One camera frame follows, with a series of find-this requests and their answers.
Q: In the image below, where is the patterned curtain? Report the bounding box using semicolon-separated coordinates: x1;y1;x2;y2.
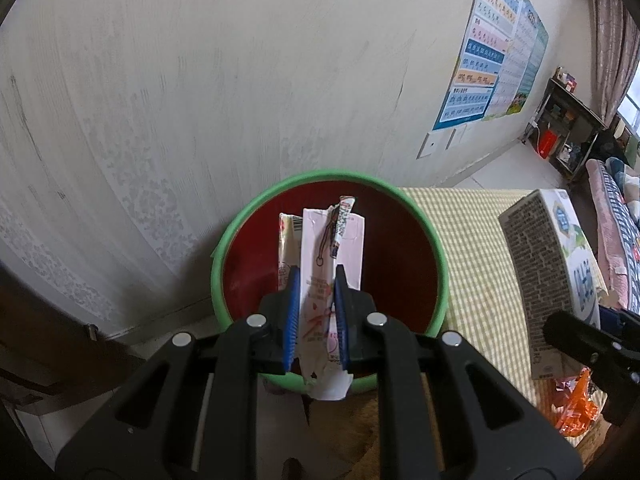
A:
585;0;640;126

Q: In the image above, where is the yellow checked tablecloth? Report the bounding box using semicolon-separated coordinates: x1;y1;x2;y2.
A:
397;187;608;448

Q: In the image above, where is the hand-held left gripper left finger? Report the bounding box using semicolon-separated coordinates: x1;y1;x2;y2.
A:
55;266;302;480

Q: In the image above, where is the red bag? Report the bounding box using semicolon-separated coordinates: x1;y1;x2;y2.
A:
536;130;559;157

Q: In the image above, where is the pink white carton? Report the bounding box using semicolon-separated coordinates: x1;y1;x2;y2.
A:
299;205;368;402

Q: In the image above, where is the orange snack wrapper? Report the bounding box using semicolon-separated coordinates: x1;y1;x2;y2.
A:
550;367;601;437

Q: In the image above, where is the brown wooden furniture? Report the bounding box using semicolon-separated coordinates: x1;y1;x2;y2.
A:
0;262;148;480

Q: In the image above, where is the green bin with red inside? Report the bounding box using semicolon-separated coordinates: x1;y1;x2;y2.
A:
210;170;449;393

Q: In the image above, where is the blue plaid blanket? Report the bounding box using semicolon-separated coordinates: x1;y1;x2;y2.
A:
600;165;640;263

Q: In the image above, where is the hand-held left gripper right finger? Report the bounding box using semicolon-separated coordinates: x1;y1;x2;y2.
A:
334;265;583;480

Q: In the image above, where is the pale grid wall poster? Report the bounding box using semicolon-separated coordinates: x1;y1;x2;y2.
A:
482;0;550;122

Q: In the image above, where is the pink quilt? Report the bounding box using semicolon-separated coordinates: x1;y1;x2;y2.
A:
585;159;640;308

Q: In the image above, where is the blue lettered wall poster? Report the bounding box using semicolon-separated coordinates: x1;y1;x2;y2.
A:
432;0;527;132

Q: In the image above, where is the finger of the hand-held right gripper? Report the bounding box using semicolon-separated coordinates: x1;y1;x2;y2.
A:
598;304;640;335
542;310;640;376

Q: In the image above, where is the narrow printed sachet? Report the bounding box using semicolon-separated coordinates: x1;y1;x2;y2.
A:
327;196;358;263

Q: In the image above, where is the white blue milk carton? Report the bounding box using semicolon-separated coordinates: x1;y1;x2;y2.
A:
497;188;608;381

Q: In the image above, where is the white wall socket plate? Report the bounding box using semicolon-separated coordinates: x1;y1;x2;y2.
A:
417;132;446;160

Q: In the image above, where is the dark storage shelf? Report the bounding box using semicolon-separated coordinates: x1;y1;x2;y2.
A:
530;67;608;184

